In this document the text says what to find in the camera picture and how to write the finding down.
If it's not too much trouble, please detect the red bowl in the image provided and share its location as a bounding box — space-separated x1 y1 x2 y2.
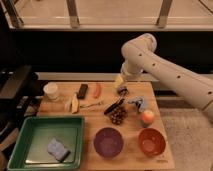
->
138 128 166 157

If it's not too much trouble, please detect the white cup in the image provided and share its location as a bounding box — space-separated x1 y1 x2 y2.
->
43 82 59 100

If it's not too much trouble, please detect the red yellow apple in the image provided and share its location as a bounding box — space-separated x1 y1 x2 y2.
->
140 110 155 127

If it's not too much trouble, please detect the wooden board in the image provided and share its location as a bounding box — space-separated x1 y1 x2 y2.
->
37 82 175 171

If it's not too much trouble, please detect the black chair at left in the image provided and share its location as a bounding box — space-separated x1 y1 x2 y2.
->
0 66 39 132

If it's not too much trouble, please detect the black rectangular block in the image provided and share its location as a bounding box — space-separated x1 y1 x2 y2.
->
77 84 88 99

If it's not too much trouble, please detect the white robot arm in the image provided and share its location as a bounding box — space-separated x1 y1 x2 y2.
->
120 33 213 122

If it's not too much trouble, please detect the yellow banana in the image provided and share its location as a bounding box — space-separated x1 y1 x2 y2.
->
65 93 79 114

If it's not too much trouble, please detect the purple bowl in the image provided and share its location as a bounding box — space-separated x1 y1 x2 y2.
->
93 127 124 158

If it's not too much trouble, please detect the blue grey cloth toy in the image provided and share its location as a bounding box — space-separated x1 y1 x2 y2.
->
127 96 148 113

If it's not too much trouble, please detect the green plastic tray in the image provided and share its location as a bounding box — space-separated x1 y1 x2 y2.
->
7 116 84 171

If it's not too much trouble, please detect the black handled brush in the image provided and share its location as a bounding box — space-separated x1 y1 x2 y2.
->
104 86 129 115

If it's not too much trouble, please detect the bunch of dark grapes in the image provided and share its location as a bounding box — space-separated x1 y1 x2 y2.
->
109 106 127 125

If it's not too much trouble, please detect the blue sponge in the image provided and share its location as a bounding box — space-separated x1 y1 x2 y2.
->
47 138 70 162

